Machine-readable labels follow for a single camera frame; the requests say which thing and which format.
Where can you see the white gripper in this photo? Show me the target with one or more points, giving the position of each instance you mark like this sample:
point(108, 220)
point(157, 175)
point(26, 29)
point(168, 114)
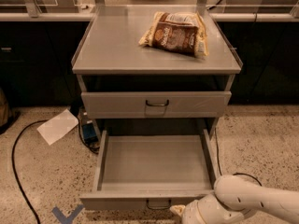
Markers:
point(191, 215)

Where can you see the grey drawer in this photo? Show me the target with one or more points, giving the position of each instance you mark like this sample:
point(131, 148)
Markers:
point(151, 172)
point(155, 104)

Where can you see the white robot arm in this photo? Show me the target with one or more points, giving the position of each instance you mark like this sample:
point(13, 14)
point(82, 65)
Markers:
point(235, 199)

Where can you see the grey metal drawer cabinet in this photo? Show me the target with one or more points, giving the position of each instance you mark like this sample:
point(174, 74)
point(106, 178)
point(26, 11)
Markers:
point(110, 59)

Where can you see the grey top drawer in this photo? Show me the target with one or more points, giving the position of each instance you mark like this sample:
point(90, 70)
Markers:
point(155, 104)

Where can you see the white paper sheet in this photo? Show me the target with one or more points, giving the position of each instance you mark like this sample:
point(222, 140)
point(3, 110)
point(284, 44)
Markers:
point(56, 128)

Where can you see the brown yellow snack bag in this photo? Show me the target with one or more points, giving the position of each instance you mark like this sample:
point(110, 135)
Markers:
point(180, 32)

